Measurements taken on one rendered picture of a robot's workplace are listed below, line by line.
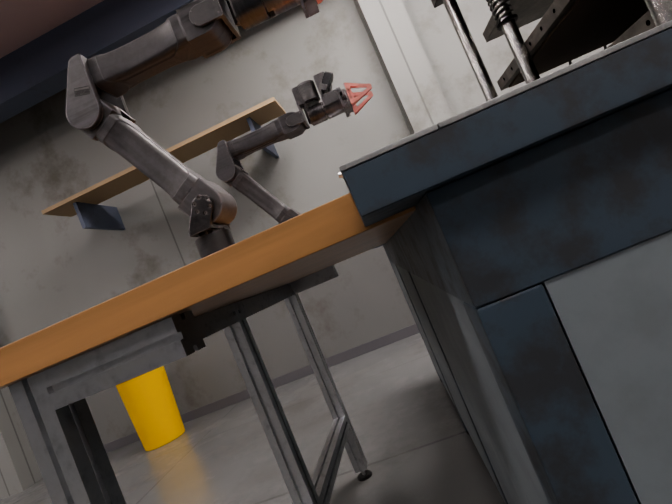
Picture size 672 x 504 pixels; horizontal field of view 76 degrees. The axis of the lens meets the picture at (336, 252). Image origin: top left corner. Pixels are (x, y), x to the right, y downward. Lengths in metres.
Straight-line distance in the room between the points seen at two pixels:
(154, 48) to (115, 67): 0.08
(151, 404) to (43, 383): 3.24
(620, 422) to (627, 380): 0.03
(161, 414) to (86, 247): 1.73
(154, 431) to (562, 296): 3.66
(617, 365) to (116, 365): 0.47
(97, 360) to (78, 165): 4.19
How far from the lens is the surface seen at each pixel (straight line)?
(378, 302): 3.62
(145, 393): 3.81
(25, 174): 5.04
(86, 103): 0.87
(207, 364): 4.09
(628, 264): 0.36
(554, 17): 1.85
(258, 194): 1.35
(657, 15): 1.35
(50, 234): 4.83
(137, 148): 0.82
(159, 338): 0.50
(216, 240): 0.73
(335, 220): 0.40
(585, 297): 0.35
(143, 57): 0.86
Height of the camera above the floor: 0.74
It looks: 2 degrees up
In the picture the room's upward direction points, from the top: 23 degrees counter-clockwise
